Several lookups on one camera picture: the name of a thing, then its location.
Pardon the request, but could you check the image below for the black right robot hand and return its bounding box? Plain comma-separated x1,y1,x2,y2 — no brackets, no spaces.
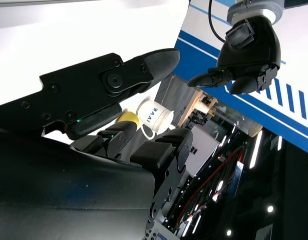
0,48,194,240

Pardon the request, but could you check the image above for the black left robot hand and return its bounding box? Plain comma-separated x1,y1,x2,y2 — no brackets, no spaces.
187,15,281,95

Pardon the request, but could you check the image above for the yellow-green apple with stem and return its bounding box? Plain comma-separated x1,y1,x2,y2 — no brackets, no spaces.
116,111,140,127

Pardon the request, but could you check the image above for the white box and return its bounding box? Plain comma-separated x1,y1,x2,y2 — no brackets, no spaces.
186,124,226,177

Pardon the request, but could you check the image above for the white lidded mug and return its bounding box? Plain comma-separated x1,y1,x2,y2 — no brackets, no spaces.
136,97,176,140

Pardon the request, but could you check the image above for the dark left wrist cable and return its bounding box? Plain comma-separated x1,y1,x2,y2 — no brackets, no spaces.
208,0,227,43

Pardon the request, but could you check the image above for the wooden frame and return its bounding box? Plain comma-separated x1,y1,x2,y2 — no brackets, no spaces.
191,91,218,118

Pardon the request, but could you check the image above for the red cable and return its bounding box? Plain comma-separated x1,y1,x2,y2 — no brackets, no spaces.
176,146,244,226

